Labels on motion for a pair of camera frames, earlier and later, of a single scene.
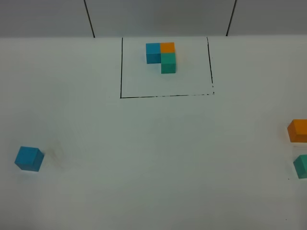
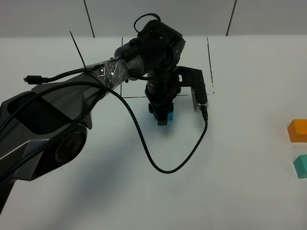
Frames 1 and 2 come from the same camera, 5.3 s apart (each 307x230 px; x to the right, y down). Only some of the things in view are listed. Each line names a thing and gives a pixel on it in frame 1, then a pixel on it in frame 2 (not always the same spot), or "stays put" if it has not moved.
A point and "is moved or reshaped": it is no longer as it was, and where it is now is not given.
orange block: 297,131 stays put
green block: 300,164 stays put
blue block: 29,158 is moved or reshaped
